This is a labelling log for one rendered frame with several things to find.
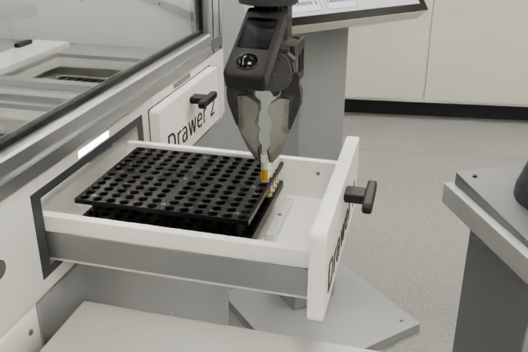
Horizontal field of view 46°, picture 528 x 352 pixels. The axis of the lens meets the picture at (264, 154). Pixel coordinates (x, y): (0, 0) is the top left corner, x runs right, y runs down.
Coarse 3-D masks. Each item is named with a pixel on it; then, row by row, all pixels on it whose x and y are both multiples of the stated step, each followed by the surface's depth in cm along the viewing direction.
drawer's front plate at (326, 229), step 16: (352, 144) 85; (352, 160) 81; (336, 176) 75; (352, 176) 83; (336, 192) 71; (320, 208) 67; (336, 208) 68; (352, 208) 88; (320, 224) 64; (336, 224) 70; (320, 240) 62; (336, 240) 72; (320, 256) 63; (320, 272) 64; (320, 288) 64; (320, 304) 65; (320, 320) 66
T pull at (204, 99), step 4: (212, 92) 112; (216, 92) 113; (192, 96) 111; (196, 96) 111; (200, 96) 111; (204, 96) 111; (208, 96) 110; (212, 96) 111; (216, 96) 113; (192, 100) 110; (196, 100) 110; (200, 100) 108; (204, 100) 108; (208, 100) 109; (212, 100) 111; (200, 104) 107; (204, 104) 107; (208, 104) 110
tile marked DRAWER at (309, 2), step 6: (300, 0) 148; (306, 0) 149; (312, 0) 150; (318, 0) 151; (294, 6) 147; (300, 6) 148; (306, 6) 148; (312, 6) 149; (318, 6) 150; (294, 12) 146; (300, 12) 147
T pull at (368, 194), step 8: (368, 184) 77; (376, 184) 77; (352, 192) 75; (360, 192) 75; (368, 192) 74; (344, 200) 75; (352, 200) 74; (360, 200) 74; (368, 200) 72; (368, 208) 72
